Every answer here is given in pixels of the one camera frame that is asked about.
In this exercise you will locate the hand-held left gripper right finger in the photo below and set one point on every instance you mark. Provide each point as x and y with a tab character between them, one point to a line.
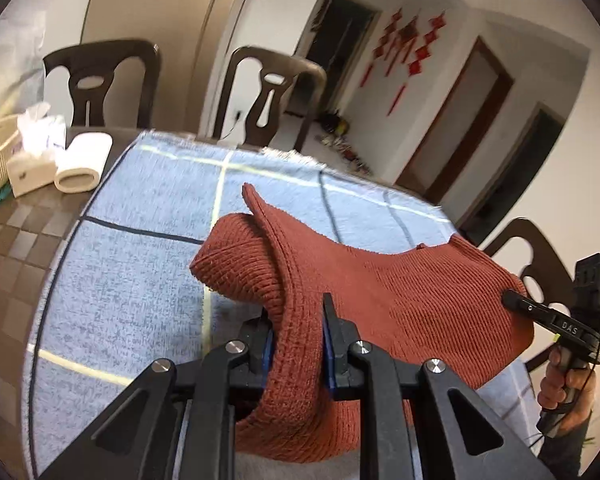
329	360

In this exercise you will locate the person's right hand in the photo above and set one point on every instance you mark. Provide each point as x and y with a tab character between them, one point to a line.
552	390

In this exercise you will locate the blue speckled blanket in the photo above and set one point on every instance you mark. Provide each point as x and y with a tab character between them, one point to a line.
140	260

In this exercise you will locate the red hanging knot decorations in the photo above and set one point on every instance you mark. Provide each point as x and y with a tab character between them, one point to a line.
405	40

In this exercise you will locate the scattered small floor clutter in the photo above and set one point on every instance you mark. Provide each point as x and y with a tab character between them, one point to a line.
345	145

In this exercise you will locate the dark open doorway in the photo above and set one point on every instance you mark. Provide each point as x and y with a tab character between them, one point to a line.
340	50

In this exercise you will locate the brown wooden door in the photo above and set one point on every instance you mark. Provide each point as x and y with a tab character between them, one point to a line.
460	125

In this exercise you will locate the dark brown dining chair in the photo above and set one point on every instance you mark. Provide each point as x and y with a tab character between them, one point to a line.
515	245
145	80
305	85

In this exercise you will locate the beige sliding door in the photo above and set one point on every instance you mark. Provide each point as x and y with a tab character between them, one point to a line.
155	5

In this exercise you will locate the white plastic bag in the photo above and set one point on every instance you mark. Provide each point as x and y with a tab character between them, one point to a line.
5	70

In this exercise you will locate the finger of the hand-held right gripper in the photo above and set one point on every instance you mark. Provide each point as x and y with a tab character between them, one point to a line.
525	306

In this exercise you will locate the person's right forearm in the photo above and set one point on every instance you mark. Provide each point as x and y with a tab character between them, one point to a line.
570	440

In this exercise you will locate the dark grey door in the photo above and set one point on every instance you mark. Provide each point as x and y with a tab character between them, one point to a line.
520	180

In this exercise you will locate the rust red knitted sweater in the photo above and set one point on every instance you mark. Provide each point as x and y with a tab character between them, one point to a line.
405	300

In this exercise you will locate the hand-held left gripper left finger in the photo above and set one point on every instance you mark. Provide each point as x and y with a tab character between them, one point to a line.
266	355

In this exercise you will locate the white paper roll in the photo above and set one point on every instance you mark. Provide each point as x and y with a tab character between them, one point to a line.
87	155

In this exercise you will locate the white tissue box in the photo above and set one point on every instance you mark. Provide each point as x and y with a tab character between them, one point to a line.
30	170

